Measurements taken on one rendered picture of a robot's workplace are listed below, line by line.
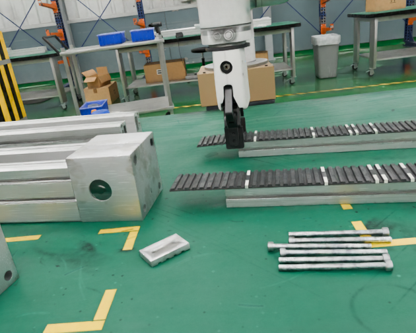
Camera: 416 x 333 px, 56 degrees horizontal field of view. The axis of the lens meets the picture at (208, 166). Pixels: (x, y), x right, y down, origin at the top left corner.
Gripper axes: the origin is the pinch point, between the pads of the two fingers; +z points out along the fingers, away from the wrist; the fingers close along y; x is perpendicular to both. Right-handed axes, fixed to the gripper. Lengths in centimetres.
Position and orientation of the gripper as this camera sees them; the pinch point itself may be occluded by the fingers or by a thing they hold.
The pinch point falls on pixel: (236, 133)
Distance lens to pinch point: 71.0
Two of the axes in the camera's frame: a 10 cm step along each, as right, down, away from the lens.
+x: -9.8, 0.5, 1.9
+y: 1.6, -3.8, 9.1
